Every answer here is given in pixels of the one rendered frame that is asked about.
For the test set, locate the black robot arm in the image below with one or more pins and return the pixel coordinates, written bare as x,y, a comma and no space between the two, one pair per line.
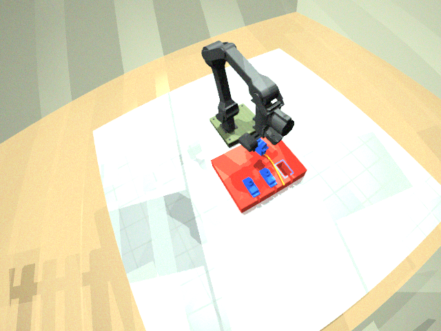
260,87

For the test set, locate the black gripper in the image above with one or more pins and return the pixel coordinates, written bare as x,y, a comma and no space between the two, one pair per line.
249,142

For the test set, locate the red flat plate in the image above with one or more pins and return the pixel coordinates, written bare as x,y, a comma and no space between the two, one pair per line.
250,178

